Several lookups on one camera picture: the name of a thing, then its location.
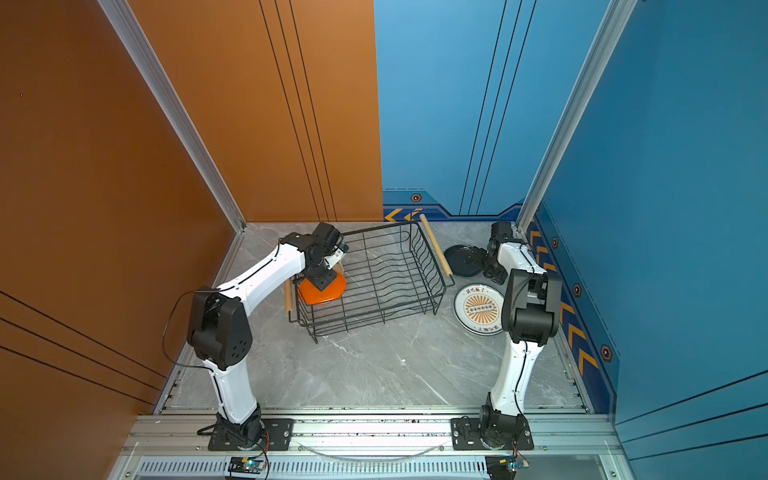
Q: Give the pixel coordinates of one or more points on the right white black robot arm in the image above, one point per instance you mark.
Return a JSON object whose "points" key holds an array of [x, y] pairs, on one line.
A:
{"points": [[529, 321]]}

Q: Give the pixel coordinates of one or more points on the black wire dish rack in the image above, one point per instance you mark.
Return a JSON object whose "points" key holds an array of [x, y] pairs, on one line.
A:
{"points": [[392, 272]]}

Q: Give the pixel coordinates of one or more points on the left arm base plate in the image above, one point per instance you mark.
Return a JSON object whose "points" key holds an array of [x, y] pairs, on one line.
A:
{"points": [[271, 434]]}

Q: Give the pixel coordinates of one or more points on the right circuit board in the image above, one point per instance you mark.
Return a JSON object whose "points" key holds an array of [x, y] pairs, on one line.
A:
{"points": [[505, 467]]}

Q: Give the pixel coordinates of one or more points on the right aluminium corner post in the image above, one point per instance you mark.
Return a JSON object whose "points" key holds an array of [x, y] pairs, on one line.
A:
{"points": [[610, 30]]}

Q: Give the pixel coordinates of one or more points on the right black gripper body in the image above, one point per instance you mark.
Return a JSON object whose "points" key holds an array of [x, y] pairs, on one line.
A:
{"points": [[494, 271]]}

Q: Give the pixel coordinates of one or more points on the far wooden rack handle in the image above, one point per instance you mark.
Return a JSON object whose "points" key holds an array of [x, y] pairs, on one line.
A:
{"points": [[288, 297]]}

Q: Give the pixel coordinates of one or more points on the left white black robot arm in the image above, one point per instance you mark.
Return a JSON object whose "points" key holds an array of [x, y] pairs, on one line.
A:
{"points": [[220, 334]]}

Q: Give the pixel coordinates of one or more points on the left green circuit board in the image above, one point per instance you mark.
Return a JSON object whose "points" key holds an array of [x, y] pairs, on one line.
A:
{"points": [[248, 467]]}

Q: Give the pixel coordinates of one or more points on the aluminium mounting rail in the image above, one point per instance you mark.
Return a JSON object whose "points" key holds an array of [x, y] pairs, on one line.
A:
{"points": [[405, 443]]}

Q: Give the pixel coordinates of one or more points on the black plate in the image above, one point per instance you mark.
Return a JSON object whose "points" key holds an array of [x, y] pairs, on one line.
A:
{"points": [[465, 260]]}

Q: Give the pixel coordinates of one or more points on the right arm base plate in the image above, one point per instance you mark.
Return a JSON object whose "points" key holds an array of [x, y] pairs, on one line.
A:
{"points": [[468, 434]]}

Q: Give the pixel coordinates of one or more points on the wooden rack handle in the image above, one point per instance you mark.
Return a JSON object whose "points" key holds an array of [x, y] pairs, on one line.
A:
{"points": [[288, 297], [436, 246]]}

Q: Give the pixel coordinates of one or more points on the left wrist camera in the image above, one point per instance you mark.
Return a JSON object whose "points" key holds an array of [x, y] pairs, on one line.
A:
{"points": [[336, 255]]}

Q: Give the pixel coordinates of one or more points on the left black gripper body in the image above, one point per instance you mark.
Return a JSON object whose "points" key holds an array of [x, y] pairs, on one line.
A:
{"points": [[323, 277]]}

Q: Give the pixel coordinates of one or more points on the near wooden rack handle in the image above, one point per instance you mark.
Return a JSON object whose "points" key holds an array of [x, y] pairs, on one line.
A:
{"points": [[436, 246]]}

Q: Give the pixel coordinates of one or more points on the orange plate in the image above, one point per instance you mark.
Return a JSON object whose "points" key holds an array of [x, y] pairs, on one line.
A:
{"points": [[312, 295]]}

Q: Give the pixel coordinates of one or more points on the aluminium corner post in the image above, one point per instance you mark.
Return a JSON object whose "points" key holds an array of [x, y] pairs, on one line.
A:
{"points": [[129, 31], [610, 30]]}

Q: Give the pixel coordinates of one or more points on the white plate red dotted pattern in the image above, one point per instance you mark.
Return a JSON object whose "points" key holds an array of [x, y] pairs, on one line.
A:
{"points": [[478, 309]]}

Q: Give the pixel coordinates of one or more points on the left aluminium corner post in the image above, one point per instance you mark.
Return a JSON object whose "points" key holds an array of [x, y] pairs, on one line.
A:
{"points": [[129, 31]]}

